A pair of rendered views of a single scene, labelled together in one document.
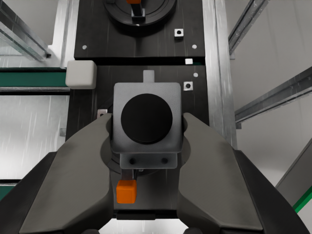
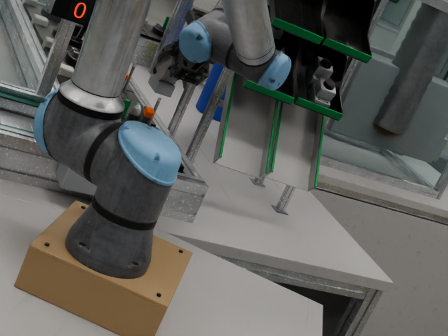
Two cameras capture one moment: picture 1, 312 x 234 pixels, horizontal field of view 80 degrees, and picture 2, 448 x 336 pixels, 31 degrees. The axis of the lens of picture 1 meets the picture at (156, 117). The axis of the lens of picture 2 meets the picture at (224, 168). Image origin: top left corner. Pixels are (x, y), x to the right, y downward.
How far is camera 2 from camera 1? 1.88 m
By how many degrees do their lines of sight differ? 63
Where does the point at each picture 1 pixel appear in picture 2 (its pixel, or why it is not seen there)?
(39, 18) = not seen: outside the picture
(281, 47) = (201, 166)
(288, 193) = (218, 151)
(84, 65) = not seen: hidden behind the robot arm
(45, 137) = not seen: hidden behind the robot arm
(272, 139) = (211, 199)
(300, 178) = (219, 141)
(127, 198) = (151, 111)
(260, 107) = (195, 137)
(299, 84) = (207, 110)
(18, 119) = (21, 123)
